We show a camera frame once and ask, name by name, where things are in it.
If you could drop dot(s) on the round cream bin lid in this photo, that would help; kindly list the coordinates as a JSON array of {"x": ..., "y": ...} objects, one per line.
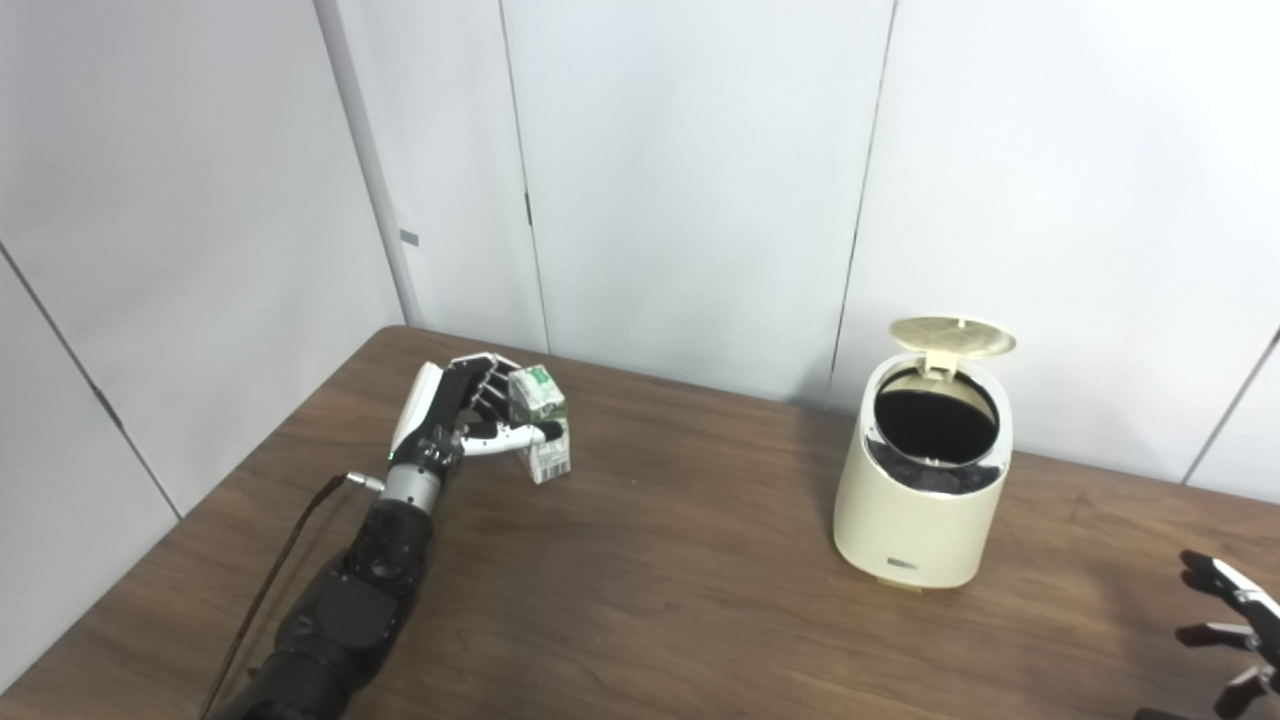
[{"x": 953, "y": 335}]

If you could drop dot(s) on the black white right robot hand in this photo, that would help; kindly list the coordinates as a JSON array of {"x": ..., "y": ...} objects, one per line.
[{"x": 1260, "y": 610}]

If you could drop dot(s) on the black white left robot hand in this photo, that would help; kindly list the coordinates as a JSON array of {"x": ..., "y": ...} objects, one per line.
[{"x": 430, "y": 420}]

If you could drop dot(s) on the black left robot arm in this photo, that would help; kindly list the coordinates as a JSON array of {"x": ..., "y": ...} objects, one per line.
[{"x": 340, "y": 620}]

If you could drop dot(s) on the green white milk carton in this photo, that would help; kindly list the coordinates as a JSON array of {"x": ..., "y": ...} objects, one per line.
[{"x": 548, "y": 465}]

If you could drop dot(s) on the black bin liner bag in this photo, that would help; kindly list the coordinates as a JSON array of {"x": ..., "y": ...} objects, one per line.
[{"x": 935, "y": 425}]

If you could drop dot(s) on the cream-colored bin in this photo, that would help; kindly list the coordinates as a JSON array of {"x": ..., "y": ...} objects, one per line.
[{"x": 915, "y": 535}]

